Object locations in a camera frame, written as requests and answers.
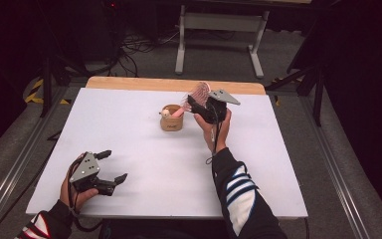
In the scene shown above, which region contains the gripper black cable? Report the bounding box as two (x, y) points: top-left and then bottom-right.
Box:
(205, 113), (222, 165)
(67, 155), (105, 233)

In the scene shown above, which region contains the grey metal frame table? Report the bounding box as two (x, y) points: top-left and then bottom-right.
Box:
(174, 0), (312, 79)

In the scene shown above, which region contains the person's left hand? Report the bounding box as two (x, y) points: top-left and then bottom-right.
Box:
(59, 172), (99, 212)

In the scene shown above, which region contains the bundle of black floor cables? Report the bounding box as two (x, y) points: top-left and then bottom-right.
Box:
(105, 29), (180, 78)

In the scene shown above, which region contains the aluminium floor rail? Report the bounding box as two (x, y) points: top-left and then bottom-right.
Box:
(0, 86), (81, 239)
(297, 96), (372, 239)

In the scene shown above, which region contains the yellow bear pen holder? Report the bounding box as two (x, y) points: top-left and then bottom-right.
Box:
(158, 104), (185, 132)

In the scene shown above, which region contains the person's right hand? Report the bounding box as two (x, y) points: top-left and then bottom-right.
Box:
(193, 109), (233, 153)

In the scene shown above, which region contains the yellow black floor tape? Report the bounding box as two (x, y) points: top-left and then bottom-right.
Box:
(24, 78), (73, 106)

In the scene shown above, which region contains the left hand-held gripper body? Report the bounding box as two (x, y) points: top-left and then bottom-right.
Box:
(69, 151), (116, 197)

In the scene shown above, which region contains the pink hairbrush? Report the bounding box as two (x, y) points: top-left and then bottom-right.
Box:
(171, 82), (212, 119)

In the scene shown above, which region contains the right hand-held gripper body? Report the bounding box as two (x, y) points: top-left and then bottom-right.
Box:
(205, 89), (242, 125)

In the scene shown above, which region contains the dark curtain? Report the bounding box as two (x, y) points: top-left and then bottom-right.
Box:
(287, 0), (382, 233)

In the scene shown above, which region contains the black tripod stand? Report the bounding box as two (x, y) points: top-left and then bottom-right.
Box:
(39, 56), (91, 119)
(265, 63), (326, 127)

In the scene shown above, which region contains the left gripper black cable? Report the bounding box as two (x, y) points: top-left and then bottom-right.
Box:
(67, 155), (105, 233)

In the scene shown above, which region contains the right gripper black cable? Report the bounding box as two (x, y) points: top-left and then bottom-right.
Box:
(205, 113), (222, 165)

